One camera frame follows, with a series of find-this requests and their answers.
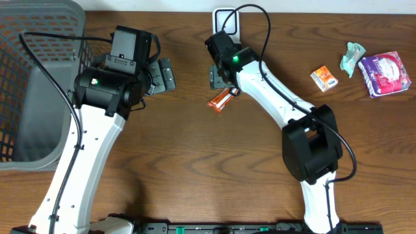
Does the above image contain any red snack bar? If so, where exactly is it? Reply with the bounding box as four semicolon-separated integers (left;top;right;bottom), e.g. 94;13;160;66
207;88;239;113

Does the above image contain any orange snack packet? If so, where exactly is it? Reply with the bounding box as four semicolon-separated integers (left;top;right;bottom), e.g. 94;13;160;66
310;66;338;92

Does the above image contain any teal wrapper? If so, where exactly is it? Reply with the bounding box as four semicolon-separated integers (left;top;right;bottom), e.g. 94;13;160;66
339;42;366;78

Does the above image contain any purple snack packet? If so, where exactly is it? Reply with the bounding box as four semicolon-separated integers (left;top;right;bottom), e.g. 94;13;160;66
357;51;411;98

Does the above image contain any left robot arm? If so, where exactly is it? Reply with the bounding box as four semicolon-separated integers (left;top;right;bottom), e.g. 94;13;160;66
12;25;175;234

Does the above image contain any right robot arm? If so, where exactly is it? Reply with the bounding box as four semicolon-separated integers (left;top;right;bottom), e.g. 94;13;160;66
205;31;343;233

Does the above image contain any grey plastic basket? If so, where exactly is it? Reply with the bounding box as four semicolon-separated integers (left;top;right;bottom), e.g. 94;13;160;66
1;1;86;171

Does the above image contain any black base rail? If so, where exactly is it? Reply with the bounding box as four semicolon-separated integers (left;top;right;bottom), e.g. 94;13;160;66
90;222;384;234

